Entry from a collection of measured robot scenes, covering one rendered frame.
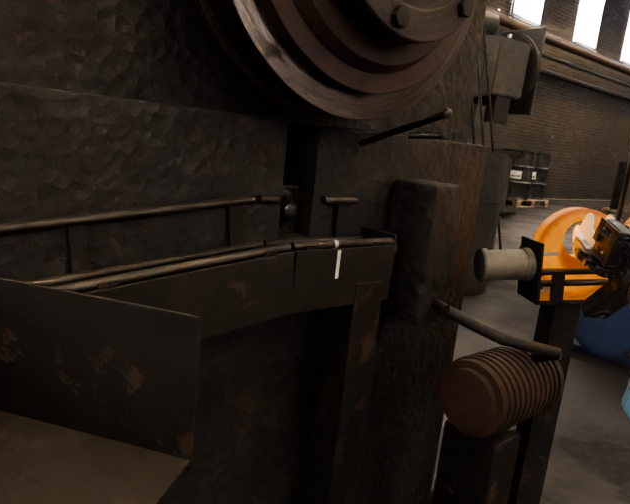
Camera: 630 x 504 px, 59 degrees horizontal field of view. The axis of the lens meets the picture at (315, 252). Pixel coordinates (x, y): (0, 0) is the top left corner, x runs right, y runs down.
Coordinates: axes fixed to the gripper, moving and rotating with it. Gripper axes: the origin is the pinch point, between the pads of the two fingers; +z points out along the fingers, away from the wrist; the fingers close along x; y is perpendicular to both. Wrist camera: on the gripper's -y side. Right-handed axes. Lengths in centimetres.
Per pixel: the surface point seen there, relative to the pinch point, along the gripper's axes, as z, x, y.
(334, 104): -12, 48, 21
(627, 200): 656, -491, -245
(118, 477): -57, 64, 5
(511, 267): -4.2, 12.5, -5.6
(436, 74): 0.3, 31.6, 23.5
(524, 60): 741, -309, -80
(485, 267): -4.4, 17.1, -5.9
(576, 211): 0.0, 2.3, 4.0
